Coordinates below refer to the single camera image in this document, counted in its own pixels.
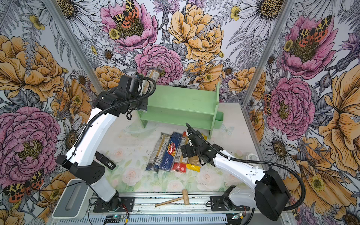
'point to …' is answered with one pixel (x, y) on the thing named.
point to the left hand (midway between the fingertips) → (142, 103)
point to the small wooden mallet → (185, 198)
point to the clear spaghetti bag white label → (157, 152)
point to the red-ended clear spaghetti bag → (180, 164)
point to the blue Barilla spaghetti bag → (171, 152)
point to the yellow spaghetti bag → (194, 164)
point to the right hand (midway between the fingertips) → (189, 151)
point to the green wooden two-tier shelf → (191, 106)
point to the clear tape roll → (252, 156)
